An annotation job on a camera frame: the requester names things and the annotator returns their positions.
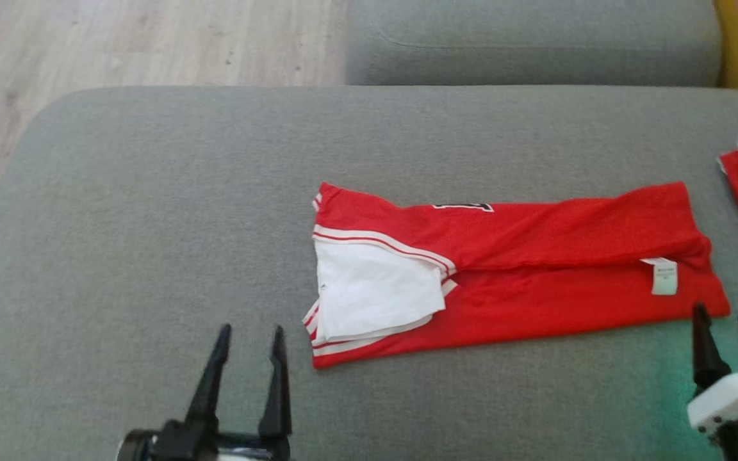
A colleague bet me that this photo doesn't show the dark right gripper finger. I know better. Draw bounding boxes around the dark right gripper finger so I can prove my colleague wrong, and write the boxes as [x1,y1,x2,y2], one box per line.
[691,302,732,391]

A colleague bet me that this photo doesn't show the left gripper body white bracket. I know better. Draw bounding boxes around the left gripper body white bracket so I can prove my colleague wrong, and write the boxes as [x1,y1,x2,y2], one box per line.
[116,430,293,461]

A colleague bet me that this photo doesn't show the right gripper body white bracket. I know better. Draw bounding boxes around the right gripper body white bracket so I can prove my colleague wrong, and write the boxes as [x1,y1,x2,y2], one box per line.
[686,365,738,461]

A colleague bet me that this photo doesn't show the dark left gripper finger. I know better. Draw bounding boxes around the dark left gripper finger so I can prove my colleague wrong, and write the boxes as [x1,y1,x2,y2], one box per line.
[184,323,232,430]
[258,325,293,439]

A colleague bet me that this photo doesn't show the red basketball jersey white trim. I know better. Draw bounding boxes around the red basketball jersey white trim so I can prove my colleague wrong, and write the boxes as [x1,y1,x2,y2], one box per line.
[302,181,732,370]

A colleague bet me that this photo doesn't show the grey fabric sofa seat cushion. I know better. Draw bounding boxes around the grey fabric sofa seat cushion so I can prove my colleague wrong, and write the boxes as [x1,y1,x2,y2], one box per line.
[0,85,738,461]

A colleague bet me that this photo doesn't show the grey fabric sofa back cushion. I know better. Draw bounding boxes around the grey fabric sofa back cushion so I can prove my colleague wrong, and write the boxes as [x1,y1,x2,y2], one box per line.
[345,0,723,87]

